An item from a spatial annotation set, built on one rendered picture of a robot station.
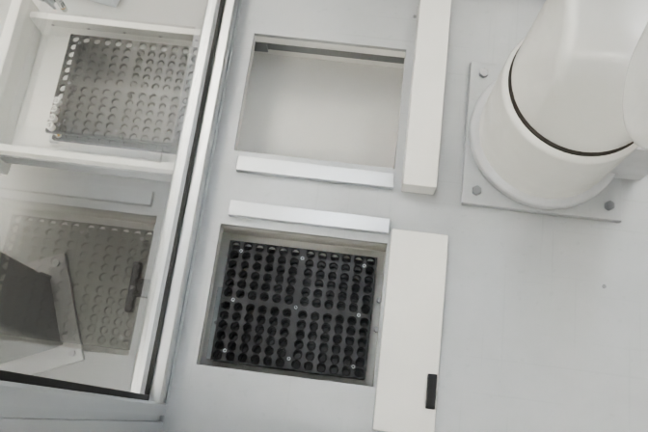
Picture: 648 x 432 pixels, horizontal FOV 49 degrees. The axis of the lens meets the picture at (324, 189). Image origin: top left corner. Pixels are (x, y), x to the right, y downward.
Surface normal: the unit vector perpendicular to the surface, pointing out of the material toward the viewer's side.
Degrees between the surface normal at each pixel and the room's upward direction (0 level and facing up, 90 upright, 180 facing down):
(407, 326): 0
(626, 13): 4
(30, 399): 90
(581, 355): 0
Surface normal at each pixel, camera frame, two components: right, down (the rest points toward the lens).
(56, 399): 0.99, 0.11
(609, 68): -0.11, 0.64
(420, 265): 0.00, -0.31
